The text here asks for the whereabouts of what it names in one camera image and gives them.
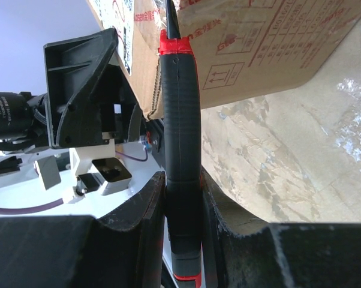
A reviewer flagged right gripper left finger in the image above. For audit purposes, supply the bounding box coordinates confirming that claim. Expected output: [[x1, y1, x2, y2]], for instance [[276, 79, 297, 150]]
[[0, 172, 166, 287]]

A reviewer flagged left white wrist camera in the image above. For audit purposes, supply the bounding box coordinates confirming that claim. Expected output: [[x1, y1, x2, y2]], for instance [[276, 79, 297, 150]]
[[34, 141, 132, 203]]

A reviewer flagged red black utility knife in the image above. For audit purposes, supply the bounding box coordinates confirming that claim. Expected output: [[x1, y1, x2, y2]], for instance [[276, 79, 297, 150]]
[[159, 1, 201, 287]]

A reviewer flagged white shipping label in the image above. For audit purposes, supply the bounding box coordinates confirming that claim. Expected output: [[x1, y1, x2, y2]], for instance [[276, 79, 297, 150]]
[[101, 0, 134, 75]]

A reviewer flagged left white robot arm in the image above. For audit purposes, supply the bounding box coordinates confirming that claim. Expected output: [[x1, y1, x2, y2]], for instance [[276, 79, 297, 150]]
[[0, 28, 160, 176]]

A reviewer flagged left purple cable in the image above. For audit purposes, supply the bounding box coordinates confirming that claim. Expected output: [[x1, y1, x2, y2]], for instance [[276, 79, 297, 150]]
[[0, 149, 150, 215]]

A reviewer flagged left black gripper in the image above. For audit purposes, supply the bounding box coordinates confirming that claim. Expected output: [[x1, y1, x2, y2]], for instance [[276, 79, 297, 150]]
[[44, 28, 143, 149]]

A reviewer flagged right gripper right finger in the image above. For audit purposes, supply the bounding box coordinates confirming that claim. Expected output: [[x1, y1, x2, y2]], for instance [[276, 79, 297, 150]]
[[202, 172, 361, 287]]

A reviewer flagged brown cardboard express box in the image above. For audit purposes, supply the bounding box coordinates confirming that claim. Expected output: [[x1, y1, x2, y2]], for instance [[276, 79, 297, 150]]
[[89, 0, 361, 120]]

